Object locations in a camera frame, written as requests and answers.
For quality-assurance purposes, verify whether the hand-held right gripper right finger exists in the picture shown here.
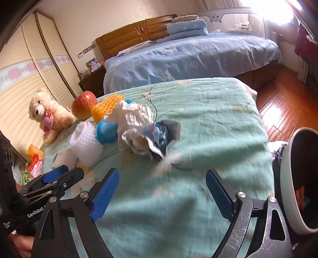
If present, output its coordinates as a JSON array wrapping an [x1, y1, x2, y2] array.
[[206, 169, 292, 258]]

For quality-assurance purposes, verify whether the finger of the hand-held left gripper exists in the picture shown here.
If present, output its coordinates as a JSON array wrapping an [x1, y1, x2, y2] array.
[[23, 165, 69, 193], [17, 168, 85, 207]]

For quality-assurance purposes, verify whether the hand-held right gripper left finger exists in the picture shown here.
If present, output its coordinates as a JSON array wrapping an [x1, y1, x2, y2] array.
[[31, 168, 120, 258]]

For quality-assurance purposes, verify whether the white foam fruit net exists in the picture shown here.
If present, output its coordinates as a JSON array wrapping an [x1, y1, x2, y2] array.
[[69, 121, 103, 165]]

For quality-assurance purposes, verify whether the blue foam fruit net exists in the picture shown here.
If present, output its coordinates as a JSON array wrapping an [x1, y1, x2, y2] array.
[[96, 99, 132, 145]]

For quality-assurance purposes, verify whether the white rimmed black bin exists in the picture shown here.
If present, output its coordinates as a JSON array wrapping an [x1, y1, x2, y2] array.
[[278, 127, 318, 235]]

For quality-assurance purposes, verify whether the orange foam fruit net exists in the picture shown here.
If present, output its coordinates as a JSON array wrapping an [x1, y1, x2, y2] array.
[[91, 94, 125, 124]]

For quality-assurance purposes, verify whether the white paper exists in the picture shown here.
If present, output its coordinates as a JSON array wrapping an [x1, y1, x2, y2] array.
[[109, 100, 156, 158]]

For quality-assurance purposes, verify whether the person's left hand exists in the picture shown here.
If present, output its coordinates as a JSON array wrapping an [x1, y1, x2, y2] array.
[[7, 229, 34, 258]]

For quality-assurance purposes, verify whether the pink candy bag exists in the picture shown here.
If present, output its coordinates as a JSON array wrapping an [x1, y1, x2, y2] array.
[[27, 154, 43, 178]]

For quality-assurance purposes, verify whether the orange snack packet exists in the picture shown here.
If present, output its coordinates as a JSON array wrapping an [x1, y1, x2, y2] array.
[[27, 144, 45, 158]]

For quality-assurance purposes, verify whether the cream teddy bear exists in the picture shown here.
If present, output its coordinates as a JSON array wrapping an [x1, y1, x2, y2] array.
[[28, 88, 76, 145]]

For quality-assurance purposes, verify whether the red apple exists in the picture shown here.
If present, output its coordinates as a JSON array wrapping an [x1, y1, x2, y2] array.
[[72, 91, 98, 121]]

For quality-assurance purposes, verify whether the green floral blanket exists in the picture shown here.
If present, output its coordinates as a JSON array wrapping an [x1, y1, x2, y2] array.
[[37, 77, 275, 258]]

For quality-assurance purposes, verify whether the dark wooden nightstand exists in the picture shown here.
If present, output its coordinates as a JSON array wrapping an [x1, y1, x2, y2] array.
[[78, 66, 107, 98]]

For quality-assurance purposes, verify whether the cream sliding door wardrobe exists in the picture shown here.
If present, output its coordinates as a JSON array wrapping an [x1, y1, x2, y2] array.
[[0, 9, 82, 154]]

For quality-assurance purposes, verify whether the bed with blue sheet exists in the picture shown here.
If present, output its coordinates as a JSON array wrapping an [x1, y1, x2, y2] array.
[[103, 32, 284, 95]]

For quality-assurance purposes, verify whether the blue printed pillow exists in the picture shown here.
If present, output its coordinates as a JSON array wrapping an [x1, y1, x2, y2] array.
[[117, 41, 158, 57]]

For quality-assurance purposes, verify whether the wooden headboard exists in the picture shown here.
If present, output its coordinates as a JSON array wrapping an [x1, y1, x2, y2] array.
[[96, 14, 178, 60]]

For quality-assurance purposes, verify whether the grey striped curtain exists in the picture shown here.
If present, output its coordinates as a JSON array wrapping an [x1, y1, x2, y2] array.
[[297, 60, 318, 87]]

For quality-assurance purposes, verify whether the dark red hanging coat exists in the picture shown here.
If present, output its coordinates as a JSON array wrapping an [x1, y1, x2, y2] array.
[[294, 23, 318, 66]]

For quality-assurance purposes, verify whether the folded blue quilt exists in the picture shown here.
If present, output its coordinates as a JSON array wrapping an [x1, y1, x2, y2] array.
[[166, 19, 208, 38]]

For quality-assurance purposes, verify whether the beige patterned pillow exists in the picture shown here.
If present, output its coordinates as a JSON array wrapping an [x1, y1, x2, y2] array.
[[172, 14, 200, 22]]

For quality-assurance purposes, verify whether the photo frame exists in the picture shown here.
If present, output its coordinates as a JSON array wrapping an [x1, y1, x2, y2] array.
[[86, 58, 100, 73]]

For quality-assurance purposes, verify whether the wall switch panel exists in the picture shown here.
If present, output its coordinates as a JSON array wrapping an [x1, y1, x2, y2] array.
[[78, 43, 97, 58]]

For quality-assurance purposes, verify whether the white bed guard rail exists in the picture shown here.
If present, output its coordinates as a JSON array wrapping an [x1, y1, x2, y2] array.
[[199, 7, 267, 35]]

